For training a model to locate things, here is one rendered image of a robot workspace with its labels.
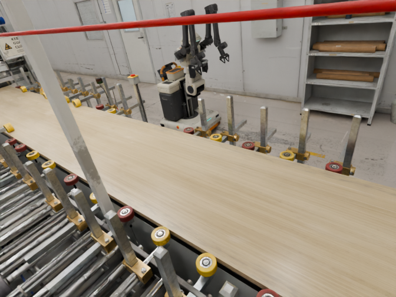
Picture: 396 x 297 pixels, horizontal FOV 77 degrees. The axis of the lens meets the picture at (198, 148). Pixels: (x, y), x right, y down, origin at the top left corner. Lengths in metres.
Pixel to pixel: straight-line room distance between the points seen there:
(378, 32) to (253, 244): 3.40
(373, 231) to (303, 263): 0.32
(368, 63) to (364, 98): 0.47
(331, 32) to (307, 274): 3.50
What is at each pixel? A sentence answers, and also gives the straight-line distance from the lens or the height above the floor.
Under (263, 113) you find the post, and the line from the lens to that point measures 1.62.
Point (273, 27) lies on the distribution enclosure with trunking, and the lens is 4.11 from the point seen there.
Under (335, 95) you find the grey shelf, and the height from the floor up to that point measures 0.18.
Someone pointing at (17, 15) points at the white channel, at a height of 1.78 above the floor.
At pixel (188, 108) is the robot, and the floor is 0.41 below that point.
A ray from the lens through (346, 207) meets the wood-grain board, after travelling 1.28.
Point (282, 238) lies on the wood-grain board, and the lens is 1.10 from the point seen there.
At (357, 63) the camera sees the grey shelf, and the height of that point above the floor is 0.67.
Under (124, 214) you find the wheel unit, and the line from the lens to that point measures 1.31.
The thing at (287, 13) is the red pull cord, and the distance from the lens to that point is 0.23.
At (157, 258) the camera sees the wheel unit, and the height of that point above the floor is 1.11.
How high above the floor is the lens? 1.77
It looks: 32 degrees down
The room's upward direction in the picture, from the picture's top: 9 degrees counter-clockwise
